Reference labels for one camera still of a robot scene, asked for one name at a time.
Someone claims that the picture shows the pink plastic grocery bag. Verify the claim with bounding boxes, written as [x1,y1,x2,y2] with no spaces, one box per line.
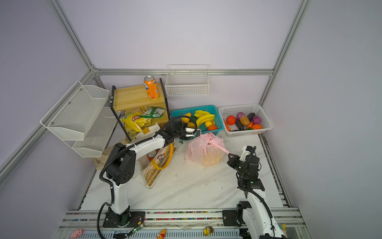
[186,133,230,167]

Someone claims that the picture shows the white canvas tote bag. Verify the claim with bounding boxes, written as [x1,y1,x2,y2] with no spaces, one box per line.
[130,123,177,189]

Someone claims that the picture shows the red cola can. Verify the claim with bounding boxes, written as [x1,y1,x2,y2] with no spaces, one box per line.
[147,149,158,162]

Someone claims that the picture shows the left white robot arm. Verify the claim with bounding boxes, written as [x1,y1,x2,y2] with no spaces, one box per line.
[96,116,202,239]

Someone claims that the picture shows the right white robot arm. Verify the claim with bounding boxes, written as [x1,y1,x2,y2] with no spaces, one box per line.
[227,146,286,239]

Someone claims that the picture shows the yellow banana bunch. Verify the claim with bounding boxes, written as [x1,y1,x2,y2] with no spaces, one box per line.
[194,110,215,127]

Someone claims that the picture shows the green snack bag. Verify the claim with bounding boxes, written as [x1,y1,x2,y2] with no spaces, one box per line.
[140,107,166,119]

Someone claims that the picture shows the teal plastic fruit basket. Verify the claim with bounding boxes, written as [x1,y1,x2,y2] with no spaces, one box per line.
[170,105,224,135]

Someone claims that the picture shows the white plastic vegetable basket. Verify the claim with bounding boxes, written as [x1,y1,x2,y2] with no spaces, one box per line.
[218,104,273,136]

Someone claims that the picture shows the dark purple eggplant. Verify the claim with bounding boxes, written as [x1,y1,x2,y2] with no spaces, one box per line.
[235,120,245,130]

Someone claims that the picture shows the red tomato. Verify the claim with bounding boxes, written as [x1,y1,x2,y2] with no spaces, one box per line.
[226,116,236,125]

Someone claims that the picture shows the yellow chips bag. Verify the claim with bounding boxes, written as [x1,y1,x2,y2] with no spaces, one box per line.
[121,111,151,132]

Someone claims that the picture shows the brown potato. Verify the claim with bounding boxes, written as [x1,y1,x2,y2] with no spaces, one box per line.
[240,115,251,126]

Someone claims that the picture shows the purple round vegetable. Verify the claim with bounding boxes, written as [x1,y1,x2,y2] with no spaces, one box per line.
[252,116,262,125]

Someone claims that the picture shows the orange soda can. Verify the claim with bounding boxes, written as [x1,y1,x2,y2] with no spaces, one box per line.
[144,76,160,99]

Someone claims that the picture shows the wooden three-tier shelf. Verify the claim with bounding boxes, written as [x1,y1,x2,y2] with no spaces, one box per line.
[110,79,170,139]

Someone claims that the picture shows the white mesh two-tier rack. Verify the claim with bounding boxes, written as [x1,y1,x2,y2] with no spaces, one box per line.
[40,81,117,158]

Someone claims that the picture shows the pink pig toy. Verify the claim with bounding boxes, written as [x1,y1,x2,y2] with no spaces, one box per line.
[69,229,84,239]

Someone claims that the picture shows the white wire wall basket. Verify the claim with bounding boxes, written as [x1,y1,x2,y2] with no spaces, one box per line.
[165,64,210,97]

